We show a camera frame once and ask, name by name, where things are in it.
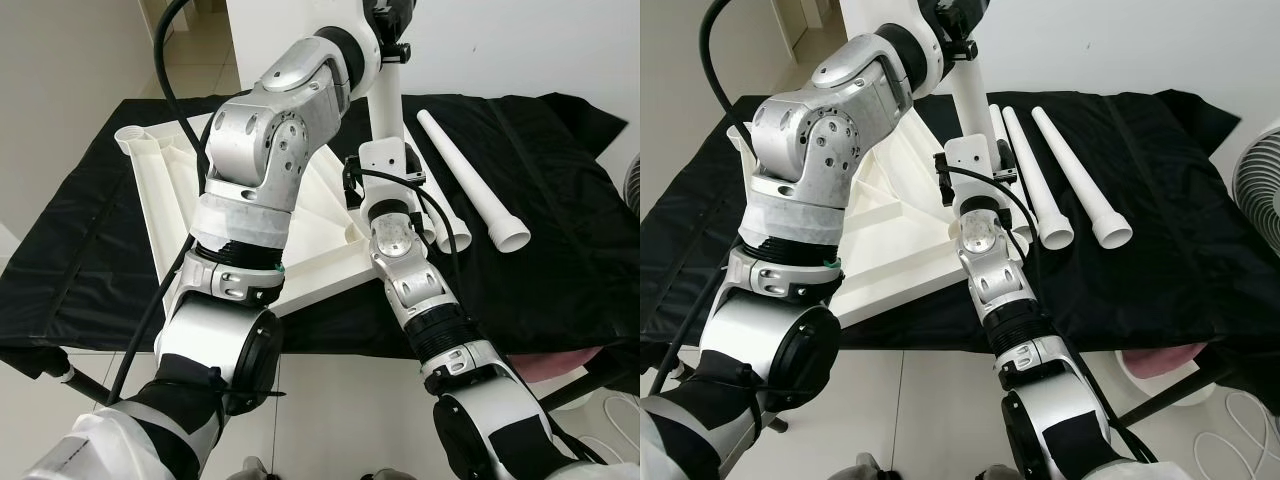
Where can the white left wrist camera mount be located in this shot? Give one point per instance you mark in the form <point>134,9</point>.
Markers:
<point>930,65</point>
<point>368,65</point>

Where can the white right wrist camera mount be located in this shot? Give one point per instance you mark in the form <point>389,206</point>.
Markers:
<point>978,155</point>
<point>385,160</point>

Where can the grey right robot foot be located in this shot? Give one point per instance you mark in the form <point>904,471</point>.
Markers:
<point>1000,472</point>
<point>385,473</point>

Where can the black table cloth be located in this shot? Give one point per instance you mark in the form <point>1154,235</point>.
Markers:
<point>1180,300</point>
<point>550,300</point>

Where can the grey robot foot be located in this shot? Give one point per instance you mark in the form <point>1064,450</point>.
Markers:
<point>385,473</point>
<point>255,470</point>
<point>868,470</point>
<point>1000,472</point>

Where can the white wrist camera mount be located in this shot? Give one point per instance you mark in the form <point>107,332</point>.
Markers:
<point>930,65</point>
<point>385,160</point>
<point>368,65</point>
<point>978,155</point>

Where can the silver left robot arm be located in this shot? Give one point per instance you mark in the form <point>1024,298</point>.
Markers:
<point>830,140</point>
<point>260,140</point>

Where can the grey left robot foot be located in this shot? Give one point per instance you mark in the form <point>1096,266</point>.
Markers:
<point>868,470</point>
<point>255,470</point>

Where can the black table frame leg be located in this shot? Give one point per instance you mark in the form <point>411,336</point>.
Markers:
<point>85,390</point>
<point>590,385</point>
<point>1170,395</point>

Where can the white plastic table top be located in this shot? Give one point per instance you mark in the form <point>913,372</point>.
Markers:
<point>900,230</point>
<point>330,220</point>

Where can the pink soft item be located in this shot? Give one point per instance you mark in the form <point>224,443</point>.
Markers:
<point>560,365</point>
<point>1185,360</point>

